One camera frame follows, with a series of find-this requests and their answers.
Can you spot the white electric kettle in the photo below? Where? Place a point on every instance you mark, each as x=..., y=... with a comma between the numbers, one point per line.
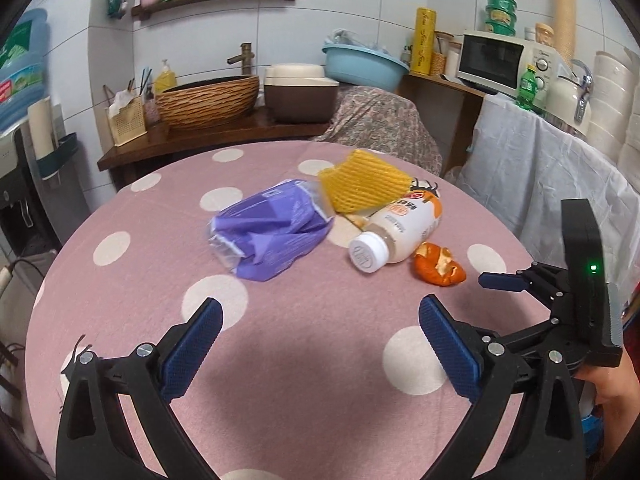
x=567, y=97

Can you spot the orange peel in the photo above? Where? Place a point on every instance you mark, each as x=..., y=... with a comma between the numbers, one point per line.
x=437, y=265

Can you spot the stack of beige cups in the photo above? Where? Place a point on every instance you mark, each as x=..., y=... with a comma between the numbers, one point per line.
x=40, y=125

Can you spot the blue water jug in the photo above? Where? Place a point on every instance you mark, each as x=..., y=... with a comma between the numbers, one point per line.
x=20, y=65

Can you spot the purple plastic bag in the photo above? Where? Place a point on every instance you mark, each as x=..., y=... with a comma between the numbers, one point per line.
x=270, y=230

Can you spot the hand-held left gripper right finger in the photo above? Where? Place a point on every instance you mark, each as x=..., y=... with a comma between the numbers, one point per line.
x=450, y=355

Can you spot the brown white rice cooker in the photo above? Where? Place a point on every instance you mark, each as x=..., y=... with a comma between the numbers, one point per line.
x=300, y=95

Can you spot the beige utensil basket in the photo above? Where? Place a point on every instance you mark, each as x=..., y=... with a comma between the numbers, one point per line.
x=127, y=121

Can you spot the green soda bottle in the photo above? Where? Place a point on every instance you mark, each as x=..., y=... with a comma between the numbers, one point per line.
x=529, y=86

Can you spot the water dispenser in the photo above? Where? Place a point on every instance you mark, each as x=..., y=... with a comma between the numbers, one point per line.
x=20, y=200

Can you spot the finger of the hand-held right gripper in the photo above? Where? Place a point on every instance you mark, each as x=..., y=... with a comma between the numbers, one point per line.
x=532, y=335
x=502, y=281

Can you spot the brass faucet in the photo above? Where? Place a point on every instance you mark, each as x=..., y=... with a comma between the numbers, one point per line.
x=245, y=57

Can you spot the white cloth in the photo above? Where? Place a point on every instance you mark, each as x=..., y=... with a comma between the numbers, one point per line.
x=550, y=160

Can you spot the teal cup holder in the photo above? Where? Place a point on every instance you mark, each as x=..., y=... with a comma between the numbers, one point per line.
x=62, y=157

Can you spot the yellow film roll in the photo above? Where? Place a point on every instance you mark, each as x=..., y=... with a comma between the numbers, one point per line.
x=424, y=40

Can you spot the yellow soap bottle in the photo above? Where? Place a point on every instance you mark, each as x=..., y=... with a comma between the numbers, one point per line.
x=165, y=79

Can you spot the floral cloth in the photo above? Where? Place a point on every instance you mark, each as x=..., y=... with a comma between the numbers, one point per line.
x=385, y=120

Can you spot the wicker basin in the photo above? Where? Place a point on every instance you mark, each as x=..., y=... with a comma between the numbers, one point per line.
x=207, y=100

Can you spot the tall stack of paper cups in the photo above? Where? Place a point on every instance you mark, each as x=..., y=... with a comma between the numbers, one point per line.
x=565, y=10

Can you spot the pink polka dot tablecloth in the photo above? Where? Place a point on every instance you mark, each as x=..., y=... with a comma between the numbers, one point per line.
x=310, y=335

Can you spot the light blue basin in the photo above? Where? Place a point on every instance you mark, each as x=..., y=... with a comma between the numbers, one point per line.
x=365, y=66

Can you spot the yellow foam fruit net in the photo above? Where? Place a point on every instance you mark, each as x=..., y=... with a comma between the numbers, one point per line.
x=362, y=182

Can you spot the beige lidded jar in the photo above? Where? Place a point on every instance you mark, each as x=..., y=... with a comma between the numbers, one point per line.
x=545, y=36

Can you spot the clear plastic bag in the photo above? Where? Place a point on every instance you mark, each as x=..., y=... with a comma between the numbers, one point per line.
x=350, y=40

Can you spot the white microwave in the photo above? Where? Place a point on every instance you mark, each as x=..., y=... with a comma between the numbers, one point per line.
x=495, y=57

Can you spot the stack of toilet paper rolls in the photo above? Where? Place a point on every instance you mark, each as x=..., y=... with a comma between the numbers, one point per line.
x=612, y=105

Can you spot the dark wooden counter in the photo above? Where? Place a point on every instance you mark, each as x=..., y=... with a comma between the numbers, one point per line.
x=210, y=137

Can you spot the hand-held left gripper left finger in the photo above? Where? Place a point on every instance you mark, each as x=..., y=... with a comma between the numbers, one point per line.
x=192, y=350

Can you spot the person's right hand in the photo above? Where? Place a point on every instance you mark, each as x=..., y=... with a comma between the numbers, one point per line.
x=615, y=382

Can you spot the small pink pot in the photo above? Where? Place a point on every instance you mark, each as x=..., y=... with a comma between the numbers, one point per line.
x=150, y=0

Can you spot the white orange plastic bottle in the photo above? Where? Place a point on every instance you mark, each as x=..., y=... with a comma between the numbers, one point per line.
x=400, y=230

